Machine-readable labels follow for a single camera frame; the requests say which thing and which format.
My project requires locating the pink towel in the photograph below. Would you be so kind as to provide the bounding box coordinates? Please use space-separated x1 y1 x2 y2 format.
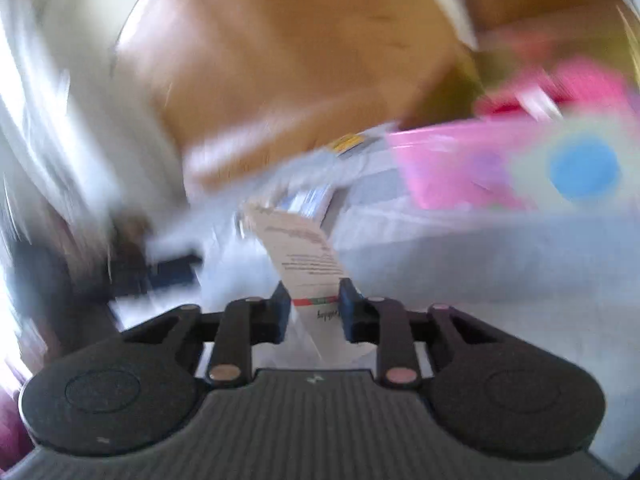
475 57 631 121

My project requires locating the blue and white packet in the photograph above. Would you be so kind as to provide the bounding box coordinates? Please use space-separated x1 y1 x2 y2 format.
272 182 336 231

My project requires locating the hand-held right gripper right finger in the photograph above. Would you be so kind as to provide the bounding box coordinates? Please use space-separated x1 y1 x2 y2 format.
339 278 511 388

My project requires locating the dark object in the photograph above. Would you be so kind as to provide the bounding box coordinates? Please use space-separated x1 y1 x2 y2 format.
112 250 201 301

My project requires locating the packet with yellow label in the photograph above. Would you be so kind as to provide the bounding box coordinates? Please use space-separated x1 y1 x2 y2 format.
325 130 386 158

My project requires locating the white plastic packet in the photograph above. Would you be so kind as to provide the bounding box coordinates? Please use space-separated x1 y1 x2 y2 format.
239 202 373 366

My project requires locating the light striped bed sheet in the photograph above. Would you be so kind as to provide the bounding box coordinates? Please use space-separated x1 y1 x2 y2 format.
110 125 640 461

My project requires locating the pink macaron print tin box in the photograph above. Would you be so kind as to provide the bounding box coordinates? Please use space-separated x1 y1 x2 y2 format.
385 35 640 211

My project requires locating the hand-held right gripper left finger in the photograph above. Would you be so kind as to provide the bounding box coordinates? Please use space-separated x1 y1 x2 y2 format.
120 281 292 388

